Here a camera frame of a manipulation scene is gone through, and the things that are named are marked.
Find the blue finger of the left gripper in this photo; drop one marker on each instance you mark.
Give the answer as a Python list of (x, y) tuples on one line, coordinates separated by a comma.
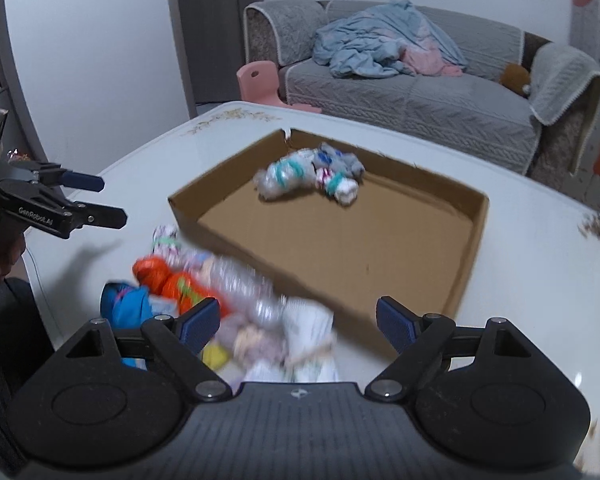
[(55, 175)]

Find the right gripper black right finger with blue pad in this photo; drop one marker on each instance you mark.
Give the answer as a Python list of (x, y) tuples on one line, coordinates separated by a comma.
[(420, 342)]

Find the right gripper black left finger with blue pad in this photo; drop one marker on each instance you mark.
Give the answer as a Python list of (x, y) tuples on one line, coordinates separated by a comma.
[(175, 345)]

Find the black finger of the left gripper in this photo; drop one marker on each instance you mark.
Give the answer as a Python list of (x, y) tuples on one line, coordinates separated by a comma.
[(78, 214)]

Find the blue black sock bundle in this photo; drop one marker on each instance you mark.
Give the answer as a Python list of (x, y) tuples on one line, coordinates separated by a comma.
[(125, 306)]

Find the clear purple-banded sock bundle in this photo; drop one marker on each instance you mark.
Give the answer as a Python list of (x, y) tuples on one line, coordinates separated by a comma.
[(244, 290)]

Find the white green-banded small sock bundle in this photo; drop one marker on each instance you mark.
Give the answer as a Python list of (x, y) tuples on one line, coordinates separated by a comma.
[(165, 242)]

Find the white blue knit sock bundle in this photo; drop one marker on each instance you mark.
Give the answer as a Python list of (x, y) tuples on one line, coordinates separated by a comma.
[(308, 329)]

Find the yellow sock bundle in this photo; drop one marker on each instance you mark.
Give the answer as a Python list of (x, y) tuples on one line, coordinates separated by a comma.
[(214, 356)]

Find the orange sock bundle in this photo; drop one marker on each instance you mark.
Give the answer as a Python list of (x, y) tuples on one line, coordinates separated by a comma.
[(180, 286)]

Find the shallow brown cardboard box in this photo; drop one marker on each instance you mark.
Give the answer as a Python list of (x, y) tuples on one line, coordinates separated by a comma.
[(411, 234)]

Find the white pink striped sock bundle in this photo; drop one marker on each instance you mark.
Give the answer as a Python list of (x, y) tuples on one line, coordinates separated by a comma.
[(337, 186)]

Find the clear teal-banded sock bundle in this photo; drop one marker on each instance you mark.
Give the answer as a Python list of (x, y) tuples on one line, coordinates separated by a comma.
[(288, 174)]

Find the grey blue sock bundle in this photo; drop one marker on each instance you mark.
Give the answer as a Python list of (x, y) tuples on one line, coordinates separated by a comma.
[(326, 156)]

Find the pile of seed shells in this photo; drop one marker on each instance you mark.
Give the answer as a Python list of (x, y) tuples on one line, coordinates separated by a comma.
[(590, 226)]

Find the small pink plastic chair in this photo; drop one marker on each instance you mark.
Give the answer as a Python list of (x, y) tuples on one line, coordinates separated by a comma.
[(258, 83)]

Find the dark grey door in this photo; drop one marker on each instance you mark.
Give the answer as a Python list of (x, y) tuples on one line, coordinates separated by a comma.
[(210, 47)]

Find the grey quilted sofa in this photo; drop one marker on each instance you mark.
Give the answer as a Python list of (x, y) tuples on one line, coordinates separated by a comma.
[(540, 136)]

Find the pink garment on sofa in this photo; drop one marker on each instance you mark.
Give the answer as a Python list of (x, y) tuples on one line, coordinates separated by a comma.
[(428, 62)]

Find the brown plush toy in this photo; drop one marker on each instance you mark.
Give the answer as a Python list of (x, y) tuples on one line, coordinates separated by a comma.
[(516, 79)]

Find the light blue crumpled blanket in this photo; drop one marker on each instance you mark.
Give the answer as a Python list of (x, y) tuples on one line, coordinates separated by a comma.
[(369, 43)]

